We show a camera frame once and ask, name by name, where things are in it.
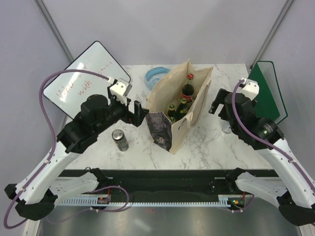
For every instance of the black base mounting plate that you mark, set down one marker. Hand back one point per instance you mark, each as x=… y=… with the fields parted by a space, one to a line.
x=201 y=182

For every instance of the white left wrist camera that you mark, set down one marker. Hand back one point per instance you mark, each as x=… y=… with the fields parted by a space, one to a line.
x=119 y=88

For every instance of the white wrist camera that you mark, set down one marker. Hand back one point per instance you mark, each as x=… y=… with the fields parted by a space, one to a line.
x=249 y=88
x=119 y=88

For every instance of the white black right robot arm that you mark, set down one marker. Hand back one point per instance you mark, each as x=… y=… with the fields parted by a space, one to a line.
x=296 y=198

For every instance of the green ring binder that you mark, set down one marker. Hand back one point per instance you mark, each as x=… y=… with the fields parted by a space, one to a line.
x=269 y=102

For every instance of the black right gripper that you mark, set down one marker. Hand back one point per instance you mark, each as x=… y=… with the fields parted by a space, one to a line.
x=219 y=99

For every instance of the black Schweppes drink can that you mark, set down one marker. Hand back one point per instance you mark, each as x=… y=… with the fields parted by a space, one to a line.
x=120 y=140

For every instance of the silver Red Bull can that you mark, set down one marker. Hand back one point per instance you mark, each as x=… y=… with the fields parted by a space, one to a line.
x=226 y=128

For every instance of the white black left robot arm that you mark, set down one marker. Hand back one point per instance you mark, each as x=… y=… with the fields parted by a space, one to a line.
x=37 y=196

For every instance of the Coca-Cola glass bottle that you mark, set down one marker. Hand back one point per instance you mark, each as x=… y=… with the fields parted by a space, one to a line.
x=188 y=89

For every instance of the light blue slotted cable duct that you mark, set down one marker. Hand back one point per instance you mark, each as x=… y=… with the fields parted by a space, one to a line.
x=149 y=200

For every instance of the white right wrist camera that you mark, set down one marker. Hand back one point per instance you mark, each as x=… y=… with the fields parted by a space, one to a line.
x=249 y=88

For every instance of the white dry-erase board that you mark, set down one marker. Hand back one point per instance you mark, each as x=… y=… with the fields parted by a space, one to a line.
x=69 y=90

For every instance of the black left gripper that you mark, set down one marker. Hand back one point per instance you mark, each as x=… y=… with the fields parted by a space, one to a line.
x=140 y=113

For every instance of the cream canvas Monet tote bag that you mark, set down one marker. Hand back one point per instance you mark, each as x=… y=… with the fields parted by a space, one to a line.
x=167 y=134

